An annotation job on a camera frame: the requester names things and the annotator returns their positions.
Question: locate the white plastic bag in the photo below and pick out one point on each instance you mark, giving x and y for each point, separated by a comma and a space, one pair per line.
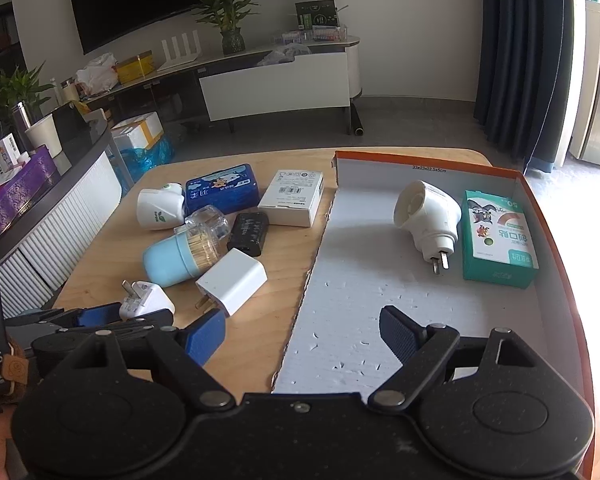
97, 77

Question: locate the black rectangular device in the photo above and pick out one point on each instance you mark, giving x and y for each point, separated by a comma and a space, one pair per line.
248, 232

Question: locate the black rolled tube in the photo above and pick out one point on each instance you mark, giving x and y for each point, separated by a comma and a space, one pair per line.
356, 122

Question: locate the steel tumbler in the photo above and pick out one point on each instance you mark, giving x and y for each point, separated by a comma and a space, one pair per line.
22, 120

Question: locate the blue plastic bag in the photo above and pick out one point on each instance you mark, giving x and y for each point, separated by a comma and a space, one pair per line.
142, 160

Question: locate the large white charger block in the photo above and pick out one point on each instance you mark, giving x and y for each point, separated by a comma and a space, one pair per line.
232, 280

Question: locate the small white charger plug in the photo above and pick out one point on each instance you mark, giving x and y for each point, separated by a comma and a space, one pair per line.
147, 300

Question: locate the white television cabinet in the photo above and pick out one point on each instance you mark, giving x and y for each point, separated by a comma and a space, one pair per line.
280, 85

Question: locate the white plug-in repellent heater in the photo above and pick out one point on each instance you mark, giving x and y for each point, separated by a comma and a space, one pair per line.
430, 215

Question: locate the green bamboo plant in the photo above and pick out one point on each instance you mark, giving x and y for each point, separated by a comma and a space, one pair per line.
225, 7

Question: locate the small white printed box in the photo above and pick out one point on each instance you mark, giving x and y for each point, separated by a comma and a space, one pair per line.
5, 152

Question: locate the white carton with yellow tape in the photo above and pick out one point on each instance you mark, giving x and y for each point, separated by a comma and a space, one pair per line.
137, 130

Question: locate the green bandage box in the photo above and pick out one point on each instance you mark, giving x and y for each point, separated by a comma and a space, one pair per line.
497, 240

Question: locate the white ribbed counter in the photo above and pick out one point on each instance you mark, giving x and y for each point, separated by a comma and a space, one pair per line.
55, 240

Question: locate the purple patterned box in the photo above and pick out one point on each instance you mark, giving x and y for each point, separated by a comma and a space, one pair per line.
15, 195

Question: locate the leafy green houseplant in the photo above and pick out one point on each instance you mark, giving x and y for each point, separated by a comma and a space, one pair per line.
15, 90

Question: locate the small white product box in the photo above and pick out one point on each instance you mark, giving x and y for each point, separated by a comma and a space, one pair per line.
290, 197

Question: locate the dark blue curtain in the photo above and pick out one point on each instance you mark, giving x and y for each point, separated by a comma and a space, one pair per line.
525, 60

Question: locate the white heater with green leaf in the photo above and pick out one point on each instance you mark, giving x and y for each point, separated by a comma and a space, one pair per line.
155, 207

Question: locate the grey plastic bag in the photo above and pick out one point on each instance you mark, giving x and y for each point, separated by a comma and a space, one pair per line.
285, 54

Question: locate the orange-edged white cardboard box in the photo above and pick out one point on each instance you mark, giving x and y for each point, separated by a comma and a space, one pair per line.
360, 260

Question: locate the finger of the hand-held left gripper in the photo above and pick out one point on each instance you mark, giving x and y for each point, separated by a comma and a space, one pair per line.
97, 315
140, 321

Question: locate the clear organizer with coloured pens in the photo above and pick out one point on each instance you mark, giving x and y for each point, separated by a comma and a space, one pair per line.
310, 35

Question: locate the dark glass vase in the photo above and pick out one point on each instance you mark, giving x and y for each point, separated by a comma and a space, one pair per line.
232, 42

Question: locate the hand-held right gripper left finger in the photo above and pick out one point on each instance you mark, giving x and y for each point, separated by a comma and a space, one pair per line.
205, 336

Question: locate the yellow box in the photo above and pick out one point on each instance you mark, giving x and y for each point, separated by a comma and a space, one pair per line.
135, 67

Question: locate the blue tin box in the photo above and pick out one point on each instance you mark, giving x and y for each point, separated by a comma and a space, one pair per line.
222, 187

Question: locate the white paper cup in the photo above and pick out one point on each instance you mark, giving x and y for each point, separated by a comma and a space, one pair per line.
45, 135

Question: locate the white router with antennas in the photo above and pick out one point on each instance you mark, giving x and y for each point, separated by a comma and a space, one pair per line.
180, 55

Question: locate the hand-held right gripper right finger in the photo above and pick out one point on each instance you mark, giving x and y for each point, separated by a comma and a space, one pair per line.
400, 332

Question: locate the light blue toothpick holder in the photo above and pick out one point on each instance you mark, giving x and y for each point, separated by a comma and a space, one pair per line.
172, 260

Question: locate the black and green box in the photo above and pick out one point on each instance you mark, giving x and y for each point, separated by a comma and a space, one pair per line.
316, 14

